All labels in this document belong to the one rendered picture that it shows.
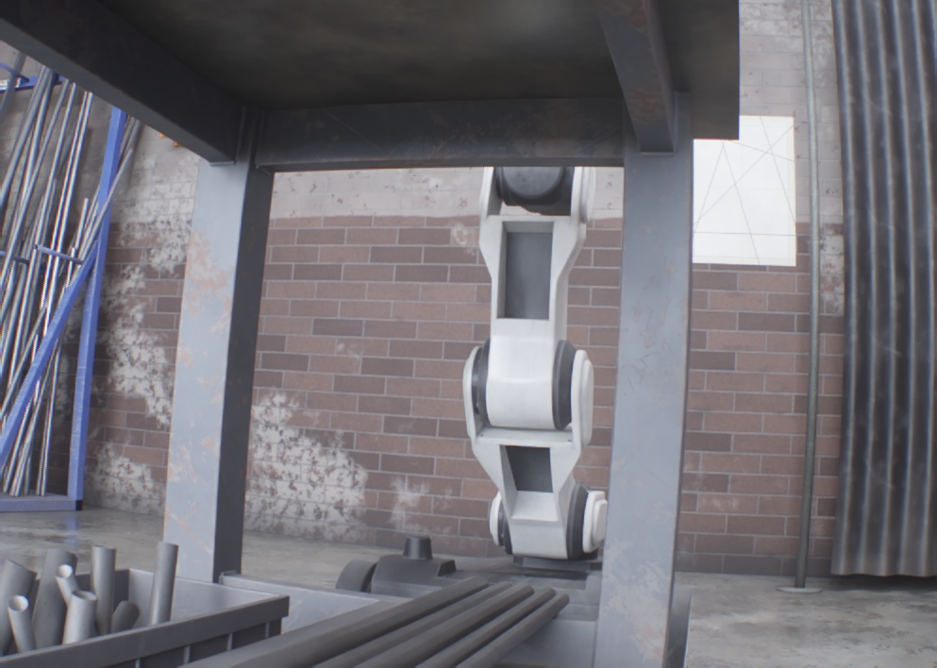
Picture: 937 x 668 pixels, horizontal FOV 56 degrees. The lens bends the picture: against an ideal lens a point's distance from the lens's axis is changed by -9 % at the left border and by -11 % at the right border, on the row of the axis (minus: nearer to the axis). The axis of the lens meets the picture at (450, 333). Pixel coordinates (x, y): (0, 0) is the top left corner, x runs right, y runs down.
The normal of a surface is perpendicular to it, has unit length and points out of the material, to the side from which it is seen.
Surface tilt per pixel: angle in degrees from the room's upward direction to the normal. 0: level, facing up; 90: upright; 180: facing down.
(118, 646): 90
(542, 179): 98
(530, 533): 134
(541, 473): 148
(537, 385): 99
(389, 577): 45
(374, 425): 90
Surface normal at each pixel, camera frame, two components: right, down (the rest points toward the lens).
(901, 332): 0.60, -0.07
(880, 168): -0.88, -0.13
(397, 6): -0.07, 0.99
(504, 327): -0.28, 0.03
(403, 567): -0.14, -0.79
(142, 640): 0.96, 0.04
